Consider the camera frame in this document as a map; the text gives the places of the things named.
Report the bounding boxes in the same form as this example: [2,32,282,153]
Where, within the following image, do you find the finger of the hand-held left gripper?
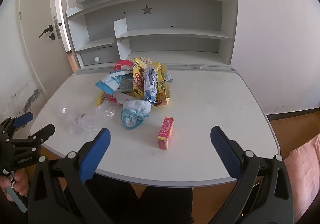
[11,112,34,128]
[30,124,56,145]

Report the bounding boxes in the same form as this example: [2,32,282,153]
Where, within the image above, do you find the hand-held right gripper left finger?
[27,127,112,224]

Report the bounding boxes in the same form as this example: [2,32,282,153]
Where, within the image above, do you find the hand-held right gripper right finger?
[210,126,294,224]

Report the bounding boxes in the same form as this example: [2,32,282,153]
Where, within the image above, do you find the person's left hand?
[0,171,29,202]

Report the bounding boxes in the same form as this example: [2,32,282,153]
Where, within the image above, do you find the clear plastic bag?
[59,104,118,134]

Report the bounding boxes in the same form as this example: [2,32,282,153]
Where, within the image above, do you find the small yellow red wrapper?
[96,92,118,106]

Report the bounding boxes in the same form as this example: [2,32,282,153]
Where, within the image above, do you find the white teal crumpled wrapper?
[121,100,152,130]

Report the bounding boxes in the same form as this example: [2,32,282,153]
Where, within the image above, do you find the pink yellow small box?
[157,117,175,150]

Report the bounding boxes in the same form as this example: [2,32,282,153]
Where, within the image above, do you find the person's black clothed legs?
[64,174,193,224]

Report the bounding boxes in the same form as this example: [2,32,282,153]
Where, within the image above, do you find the pink cloth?
[284,134,320,223]

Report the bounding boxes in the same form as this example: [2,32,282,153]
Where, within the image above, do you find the yellow red snack wrapper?
[132,57,148,98]

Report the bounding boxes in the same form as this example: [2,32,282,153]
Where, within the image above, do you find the yellow printed wrapper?
[151,62,172,108]

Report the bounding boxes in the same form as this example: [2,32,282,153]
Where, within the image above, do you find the red round lid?
[114,59,134,72]

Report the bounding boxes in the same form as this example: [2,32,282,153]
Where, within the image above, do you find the grey drawer white knob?
[80,46,118,66]

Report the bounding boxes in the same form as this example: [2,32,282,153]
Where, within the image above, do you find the white door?
[19,0,75,94]

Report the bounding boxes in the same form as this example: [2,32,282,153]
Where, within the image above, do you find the grey desk hutch shelf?
[65,0,238,68]

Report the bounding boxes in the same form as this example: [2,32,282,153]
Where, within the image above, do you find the black door handle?
[39,25,53,38]

